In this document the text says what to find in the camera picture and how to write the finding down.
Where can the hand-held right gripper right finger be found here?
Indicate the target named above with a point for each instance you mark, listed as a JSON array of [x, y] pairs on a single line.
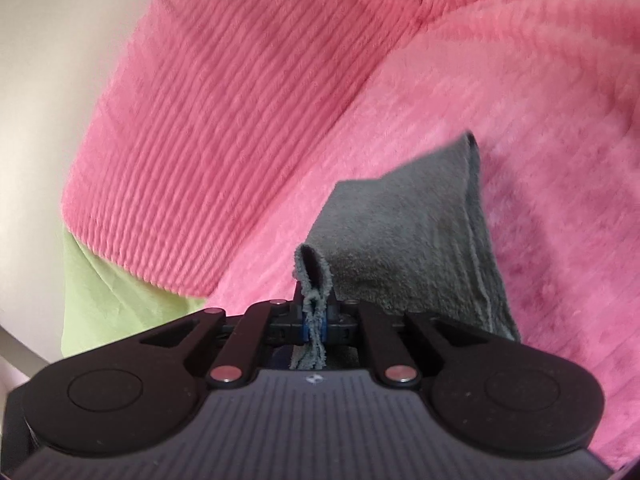
[[323, 329]]

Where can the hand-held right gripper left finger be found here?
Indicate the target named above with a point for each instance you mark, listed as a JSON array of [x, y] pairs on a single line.
[[300, 329]]

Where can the grey microfibre cloth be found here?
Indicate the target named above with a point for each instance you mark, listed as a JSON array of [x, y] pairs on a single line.
[[400, 240]]

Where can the yellow-green bed sheet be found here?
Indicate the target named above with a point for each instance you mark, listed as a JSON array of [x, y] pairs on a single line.
[[95, 305]]

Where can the pink fluffy ribbed blanket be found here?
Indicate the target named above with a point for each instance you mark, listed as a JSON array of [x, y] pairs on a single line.
[[550, 160]]

